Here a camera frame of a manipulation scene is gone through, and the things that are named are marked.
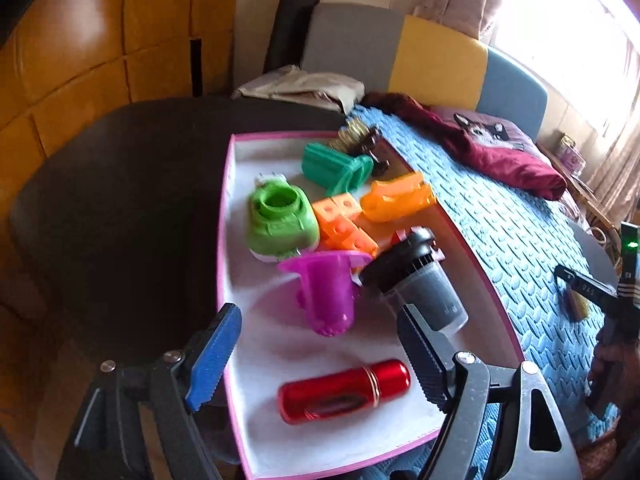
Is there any wooden side shelf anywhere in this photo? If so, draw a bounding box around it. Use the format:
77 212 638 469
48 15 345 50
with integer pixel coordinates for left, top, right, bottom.
537 140 621 231

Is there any brown hair brush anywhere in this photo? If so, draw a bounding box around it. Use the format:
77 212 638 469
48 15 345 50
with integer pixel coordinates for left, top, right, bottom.
335 120 391 176

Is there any green plug-in device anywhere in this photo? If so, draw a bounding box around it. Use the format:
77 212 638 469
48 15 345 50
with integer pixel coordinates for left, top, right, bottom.
246 172 320 263

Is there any orange plastic holder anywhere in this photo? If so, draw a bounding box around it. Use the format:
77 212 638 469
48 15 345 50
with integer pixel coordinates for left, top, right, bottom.
360 172 437 223

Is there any purple box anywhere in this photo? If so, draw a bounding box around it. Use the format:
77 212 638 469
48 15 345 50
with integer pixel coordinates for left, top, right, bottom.
557 132 587 171

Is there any green plastic holder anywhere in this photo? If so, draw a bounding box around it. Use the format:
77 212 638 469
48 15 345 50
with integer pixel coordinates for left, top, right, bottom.
301 142 375 198

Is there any orange cube block toy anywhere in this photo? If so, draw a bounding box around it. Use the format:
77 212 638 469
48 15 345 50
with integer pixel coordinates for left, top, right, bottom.
312 192 379 261

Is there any purple cat pillow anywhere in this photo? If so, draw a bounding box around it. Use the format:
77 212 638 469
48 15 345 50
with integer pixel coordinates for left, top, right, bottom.
430 106 538 153

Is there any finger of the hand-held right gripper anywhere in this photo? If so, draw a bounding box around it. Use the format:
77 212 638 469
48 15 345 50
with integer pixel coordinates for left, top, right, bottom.
554 265 618 306

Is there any purple plastic toy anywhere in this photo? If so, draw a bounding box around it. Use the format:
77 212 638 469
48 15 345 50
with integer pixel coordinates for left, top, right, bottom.
277 252 373 338

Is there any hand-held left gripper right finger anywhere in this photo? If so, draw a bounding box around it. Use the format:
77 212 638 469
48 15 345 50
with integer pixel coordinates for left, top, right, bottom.
396 305 583 480

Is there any folded beige cloth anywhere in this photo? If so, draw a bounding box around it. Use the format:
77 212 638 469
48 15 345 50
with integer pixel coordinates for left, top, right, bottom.
232 65 366 113

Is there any bright window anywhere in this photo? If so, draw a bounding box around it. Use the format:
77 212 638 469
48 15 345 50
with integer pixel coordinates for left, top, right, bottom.
480 0 640 141

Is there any grey yellow blue headboard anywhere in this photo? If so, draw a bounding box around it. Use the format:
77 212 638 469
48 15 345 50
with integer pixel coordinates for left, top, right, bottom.
300 2 548 141

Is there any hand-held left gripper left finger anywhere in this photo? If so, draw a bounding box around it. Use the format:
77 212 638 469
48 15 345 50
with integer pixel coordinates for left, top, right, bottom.
55 302 243 480

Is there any black capped grey cup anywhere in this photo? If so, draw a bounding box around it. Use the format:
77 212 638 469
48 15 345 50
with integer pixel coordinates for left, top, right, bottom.
360 227 469 336

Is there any small brown object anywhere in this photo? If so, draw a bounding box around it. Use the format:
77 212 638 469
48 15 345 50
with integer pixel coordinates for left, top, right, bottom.
566 287 592 322

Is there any black rolled mat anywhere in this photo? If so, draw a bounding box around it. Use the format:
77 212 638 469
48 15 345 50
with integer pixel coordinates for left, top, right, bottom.
263 0 321 73

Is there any blue foam mat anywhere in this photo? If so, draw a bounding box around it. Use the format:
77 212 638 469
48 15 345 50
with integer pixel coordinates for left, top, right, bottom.
345 107 621 480

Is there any pink-rimmed white tray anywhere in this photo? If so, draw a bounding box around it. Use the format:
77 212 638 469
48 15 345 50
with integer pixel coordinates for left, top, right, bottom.
215 130 526 480

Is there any person's right hand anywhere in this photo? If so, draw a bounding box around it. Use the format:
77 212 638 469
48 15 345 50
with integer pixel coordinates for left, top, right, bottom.
592 332 632 411

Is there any wooden wardrobe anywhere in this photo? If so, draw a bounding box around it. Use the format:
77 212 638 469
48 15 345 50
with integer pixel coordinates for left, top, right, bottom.
0 0 241 161

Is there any maroon blanket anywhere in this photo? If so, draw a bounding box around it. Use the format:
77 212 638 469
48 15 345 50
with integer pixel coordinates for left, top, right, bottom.
362 92 567 201

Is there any grey round side table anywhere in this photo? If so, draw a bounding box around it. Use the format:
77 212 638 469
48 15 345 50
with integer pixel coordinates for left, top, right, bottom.
567 220 618 286

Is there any red metal bottle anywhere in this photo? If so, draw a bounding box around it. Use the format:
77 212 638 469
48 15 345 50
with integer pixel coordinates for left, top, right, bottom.
277 359 412 425

